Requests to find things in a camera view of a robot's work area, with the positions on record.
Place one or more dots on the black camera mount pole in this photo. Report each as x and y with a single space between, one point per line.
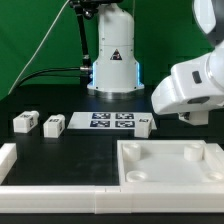
84 9

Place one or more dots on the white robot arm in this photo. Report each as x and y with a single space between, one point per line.
117 72

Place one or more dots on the white marker sheet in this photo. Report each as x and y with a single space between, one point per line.
108 120

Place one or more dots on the white obstacle fence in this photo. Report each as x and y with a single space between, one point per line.
129 198

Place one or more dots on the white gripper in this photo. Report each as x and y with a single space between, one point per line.
190 87

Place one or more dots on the white square tabletop part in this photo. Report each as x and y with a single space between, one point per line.
169 162

